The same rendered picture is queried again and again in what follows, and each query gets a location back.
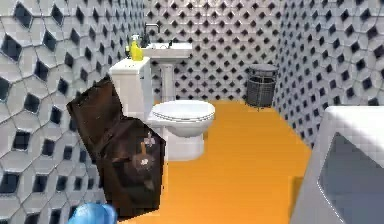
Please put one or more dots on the dark sink faucet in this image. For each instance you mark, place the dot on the dark sink faucet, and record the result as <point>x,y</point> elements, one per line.
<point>146,35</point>

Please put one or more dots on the dark brown open bin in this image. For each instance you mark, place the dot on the dark brown open bin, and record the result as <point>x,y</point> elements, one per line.
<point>128,160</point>

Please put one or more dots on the blue round object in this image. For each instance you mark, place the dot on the blue round object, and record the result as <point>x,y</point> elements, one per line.
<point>92,215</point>

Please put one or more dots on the white pedestal sink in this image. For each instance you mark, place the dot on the white pedestal sink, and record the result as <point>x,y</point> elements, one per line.
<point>168,51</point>

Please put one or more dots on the white toilet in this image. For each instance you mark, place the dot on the white toilet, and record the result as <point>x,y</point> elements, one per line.
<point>180,115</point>

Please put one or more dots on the white bathtub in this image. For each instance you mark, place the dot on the white bathtub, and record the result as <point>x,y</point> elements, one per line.
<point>346,166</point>

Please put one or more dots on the dark small bottle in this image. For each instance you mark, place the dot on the dark small bottle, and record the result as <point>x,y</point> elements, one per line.
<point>127,50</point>

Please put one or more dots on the yellow spray bottle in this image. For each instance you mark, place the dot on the yellow spray bottle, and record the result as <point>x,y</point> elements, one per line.
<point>136,50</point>

